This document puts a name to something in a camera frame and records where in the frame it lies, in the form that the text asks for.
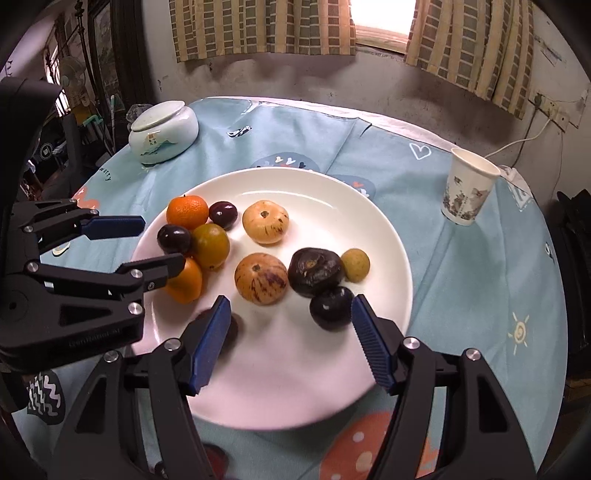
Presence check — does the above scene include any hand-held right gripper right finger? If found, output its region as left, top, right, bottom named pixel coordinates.
left=351, top=294, right=539, bottom=480

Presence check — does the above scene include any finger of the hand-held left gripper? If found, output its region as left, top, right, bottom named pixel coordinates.
left=25, top=252, right=187, bottom=326
left=11, top=198, right=147, bottom=254

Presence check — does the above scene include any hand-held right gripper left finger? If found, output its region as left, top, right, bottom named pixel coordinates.
left=46, top=295, right=232, bottom=480

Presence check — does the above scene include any dark plum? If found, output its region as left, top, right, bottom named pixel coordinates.
left=309, top=286, right=355, bottom=332
left=209, top=200, right=239, bottom=229
left=194, top=310, right=240, bottom=356
left=157, top=224, right=192, bottom=256

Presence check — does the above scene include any orange mandarin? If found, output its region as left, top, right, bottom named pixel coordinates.
left=166, top=194, right=210, bottom=230
left=164, top=257, right=204, bottom=304

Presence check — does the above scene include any green yellow mandarin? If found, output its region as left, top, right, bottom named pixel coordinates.
left=191, top=223, right=230, bottom=271

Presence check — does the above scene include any purple striped pepino melon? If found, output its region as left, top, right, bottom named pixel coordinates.
left=234, top=252, right=290, bottom=305

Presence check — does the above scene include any white oval plate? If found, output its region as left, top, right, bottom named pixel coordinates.
left=130, top=167, right=414, bottom=431

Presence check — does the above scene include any dark purple mangosteen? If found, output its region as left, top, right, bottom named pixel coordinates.
left=288, top=247, right=345, bottom=299

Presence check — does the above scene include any yellow pepino melon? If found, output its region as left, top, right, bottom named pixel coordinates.
left=242, top=200, right=291, bottom=245

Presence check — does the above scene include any small yellow fruit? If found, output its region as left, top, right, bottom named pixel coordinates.
left=341, top=248, right=371, bottom=282

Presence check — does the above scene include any light blue printed tablecloth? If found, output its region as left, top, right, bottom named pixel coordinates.
left=11, top=96, right=568, bottom=480

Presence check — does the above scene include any white lidded ceramic jar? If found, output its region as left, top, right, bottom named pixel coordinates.
left=127, top=100, right=200, bottom=165

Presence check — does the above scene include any red plum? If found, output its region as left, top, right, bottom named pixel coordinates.
left=201, top=443, right=230, bottom=480

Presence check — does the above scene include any white electric fan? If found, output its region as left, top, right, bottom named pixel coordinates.
left=59, top=56, right=88, bottom=93

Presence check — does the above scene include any printed paper cup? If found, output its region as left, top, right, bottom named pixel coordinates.
left=440, top=148, right=502, bottom=227

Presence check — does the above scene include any dark wooden cabinet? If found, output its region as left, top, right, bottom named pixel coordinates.
left=85, top=0, right=160, bottom=112

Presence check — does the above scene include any black chair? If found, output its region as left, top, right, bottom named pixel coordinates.
left=551, top=189, right=591, bottom=296

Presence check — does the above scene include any yellow green checked curtain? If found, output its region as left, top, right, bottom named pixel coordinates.
left=404, top=0, right=536, bottom=120
left=168, top=0, right=357, bottom=64

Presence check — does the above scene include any bright window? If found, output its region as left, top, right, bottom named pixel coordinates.
left=351, top=0, right=419, bottom=49

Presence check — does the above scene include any white power cable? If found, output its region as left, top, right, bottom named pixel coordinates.
left=482, top=117, right=552, bottom=160

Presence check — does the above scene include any white wall power socket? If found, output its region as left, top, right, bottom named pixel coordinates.
left=531, top=90, right=571, bottom=130

